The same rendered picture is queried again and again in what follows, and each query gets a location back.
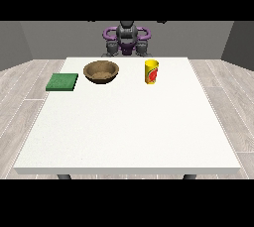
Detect green square pad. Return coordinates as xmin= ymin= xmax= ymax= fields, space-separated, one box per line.
xmin=45 ymin=72 xmax=79 ymax=92

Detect yellow cup with melon print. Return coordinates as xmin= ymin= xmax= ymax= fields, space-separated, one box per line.
xmin=144 ymin=58 xmax=160 ymax=86

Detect grey robot trunk purple rings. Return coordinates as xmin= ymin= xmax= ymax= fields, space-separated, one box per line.
xmin=101 ymin=21 xmax=153 ymax=57

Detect brown wooden bowl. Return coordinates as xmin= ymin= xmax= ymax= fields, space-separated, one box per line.
xmin=82 ymin=59 xmax=120 ymax=85

